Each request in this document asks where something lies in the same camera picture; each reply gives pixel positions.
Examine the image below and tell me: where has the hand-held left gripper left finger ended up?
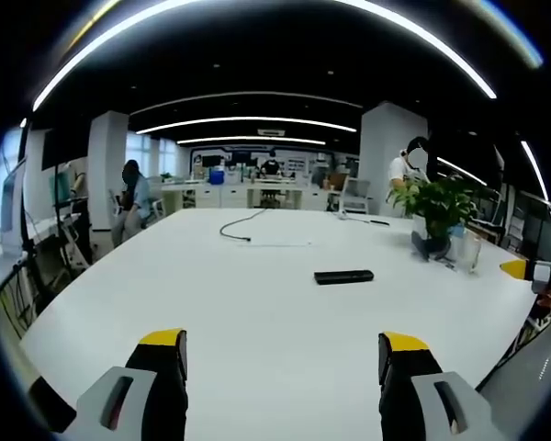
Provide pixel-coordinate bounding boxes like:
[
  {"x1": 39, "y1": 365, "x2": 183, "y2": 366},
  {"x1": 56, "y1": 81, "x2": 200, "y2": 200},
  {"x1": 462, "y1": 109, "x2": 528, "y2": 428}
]
[{"x1": 62, "y1": 327, "x2": 189, "y2": 441}]

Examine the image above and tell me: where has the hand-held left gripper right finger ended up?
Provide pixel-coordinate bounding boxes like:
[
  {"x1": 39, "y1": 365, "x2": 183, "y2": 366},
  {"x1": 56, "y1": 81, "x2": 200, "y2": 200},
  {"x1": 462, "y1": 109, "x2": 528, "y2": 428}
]
[{"x1": 377, "y1": 331, "x2": 509, "y2": 441}]

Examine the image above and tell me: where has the black remote control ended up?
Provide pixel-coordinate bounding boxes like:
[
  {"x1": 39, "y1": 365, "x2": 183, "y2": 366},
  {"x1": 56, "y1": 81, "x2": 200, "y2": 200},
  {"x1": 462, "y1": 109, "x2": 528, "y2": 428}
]
[{"x1": 314, "y1": 269, "x2": 376, "y2": 287}]

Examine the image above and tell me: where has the green potted plant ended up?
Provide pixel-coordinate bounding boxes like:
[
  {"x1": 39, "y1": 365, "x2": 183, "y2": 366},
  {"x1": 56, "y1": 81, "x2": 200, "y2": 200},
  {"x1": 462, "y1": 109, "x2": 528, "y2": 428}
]
[{"x1": 387, "y1": 175, "x2": 482, "y2": 264}]

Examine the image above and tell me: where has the long ceiling light strip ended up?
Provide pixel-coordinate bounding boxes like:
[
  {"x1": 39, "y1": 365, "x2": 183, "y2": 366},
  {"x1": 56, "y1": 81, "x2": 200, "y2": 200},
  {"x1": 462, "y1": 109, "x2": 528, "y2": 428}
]
[
  {"x1": 520, "y1": 140, "x2": 551, "y2": 202},
  {"x1": 30, "y1": 0, "x2": 499, "y2": 112},
  {"x1": 135, "y1": 116, "x2": 358, "y2": 136},
  {"x1": 176, "y1": 135, "x2": 328, "y2": 147}
]

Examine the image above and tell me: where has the white office chair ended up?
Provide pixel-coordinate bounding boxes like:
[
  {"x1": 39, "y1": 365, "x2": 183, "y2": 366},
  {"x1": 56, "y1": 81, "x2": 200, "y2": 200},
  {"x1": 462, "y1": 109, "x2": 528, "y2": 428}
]
[{"x1": 338, "y1": 177, "x2": 373, "y2": 216}]

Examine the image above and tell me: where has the black metal rack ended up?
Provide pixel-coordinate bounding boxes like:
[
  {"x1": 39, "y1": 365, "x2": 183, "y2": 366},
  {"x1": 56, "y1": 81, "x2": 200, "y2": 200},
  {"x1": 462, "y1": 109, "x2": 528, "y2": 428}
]
[{"x1": 50, "y1": 158, "x2": 94, "y2": 270}]

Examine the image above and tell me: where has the white desk row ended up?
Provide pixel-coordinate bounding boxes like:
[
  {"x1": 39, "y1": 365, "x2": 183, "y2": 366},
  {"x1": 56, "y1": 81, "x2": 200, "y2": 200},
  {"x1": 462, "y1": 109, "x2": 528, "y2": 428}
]
[{"x1": 160, "y1": 180, "x2": 342, "y2": 212}]

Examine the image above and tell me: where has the black cable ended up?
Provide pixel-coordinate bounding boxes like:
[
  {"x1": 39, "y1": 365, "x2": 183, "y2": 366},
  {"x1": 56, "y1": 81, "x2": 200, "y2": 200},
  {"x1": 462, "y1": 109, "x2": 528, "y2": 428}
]
[{"x1": 219, "y1": 208, "x2": 268, "y2": 243}]

